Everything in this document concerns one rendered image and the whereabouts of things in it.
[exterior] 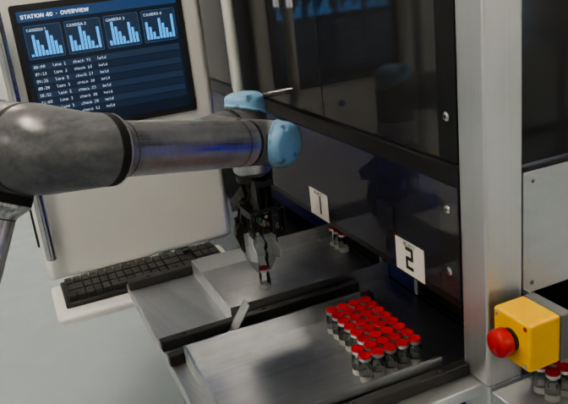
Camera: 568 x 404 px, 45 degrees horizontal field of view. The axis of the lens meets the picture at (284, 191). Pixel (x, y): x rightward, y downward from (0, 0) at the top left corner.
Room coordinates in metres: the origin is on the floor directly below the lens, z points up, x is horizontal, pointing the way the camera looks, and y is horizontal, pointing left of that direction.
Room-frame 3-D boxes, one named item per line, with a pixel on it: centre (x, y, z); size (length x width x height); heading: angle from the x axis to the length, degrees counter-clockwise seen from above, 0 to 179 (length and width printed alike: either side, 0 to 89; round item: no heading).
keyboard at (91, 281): (1.58, 0.37, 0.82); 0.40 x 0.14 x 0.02; 111
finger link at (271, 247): (1.28, 0.03, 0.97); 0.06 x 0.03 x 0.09; 22
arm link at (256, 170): (1.27, 0.05, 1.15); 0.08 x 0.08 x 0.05
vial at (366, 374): (0.92, -0.09, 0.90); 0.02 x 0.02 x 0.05
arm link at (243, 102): (1.27, 0.06, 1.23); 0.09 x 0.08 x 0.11; 140
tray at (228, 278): (1.33, 0.01, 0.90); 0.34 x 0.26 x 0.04; 112
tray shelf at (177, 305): (1.15, 0.02, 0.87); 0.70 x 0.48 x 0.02; 22
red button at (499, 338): (0.81, -0.27, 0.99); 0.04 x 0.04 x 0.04; 22
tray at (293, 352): (0.97, -0.01, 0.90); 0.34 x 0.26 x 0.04; 111
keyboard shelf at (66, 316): (1.61, 0.38, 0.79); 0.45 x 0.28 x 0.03; 111
